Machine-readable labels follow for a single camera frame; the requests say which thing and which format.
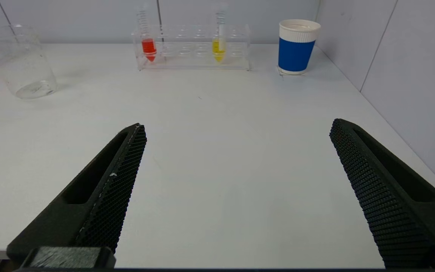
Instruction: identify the blue and white paper cup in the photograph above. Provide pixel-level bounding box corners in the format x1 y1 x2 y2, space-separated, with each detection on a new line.
277 19 321 76

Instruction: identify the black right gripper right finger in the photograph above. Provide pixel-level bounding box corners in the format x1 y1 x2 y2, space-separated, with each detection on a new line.
330 119 435 269

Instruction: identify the clear glass beaker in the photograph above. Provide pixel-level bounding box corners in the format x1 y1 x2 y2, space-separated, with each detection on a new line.
0 25 58 100

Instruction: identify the yellow pigment test tube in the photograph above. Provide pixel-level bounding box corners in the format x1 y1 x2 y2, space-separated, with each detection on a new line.
212 2 228 63

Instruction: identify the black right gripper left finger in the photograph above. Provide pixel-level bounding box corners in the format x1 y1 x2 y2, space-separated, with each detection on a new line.
7 124 147 265

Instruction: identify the red pigment test tube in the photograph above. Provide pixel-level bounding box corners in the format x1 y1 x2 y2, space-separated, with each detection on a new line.
136 4 158 63

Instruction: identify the clear acrylic test tube rack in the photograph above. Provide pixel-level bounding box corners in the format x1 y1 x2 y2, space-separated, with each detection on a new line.
132 25 251 71

